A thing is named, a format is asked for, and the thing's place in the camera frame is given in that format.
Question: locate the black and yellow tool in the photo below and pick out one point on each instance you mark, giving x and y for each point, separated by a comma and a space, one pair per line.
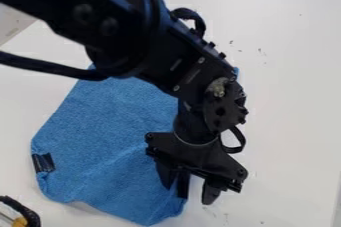
15, 212

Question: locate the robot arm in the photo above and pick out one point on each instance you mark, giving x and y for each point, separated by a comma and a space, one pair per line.
133, 38

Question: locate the blue cloth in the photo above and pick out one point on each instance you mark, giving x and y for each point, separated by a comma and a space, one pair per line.
102, 144

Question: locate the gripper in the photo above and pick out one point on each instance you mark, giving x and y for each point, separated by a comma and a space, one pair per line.
200, 154

